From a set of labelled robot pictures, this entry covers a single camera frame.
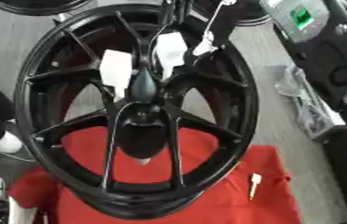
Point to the black spoked wheel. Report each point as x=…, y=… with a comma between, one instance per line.
x=84, y=180

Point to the black round wheel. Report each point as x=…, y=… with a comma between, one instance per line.
x=256, y=18
x=38, y=7

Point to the clear plastic bag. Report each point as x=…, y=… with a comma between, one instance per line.
x=309, y=110

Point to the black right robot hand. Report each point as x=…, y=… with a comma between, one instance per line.
x=197, y=20

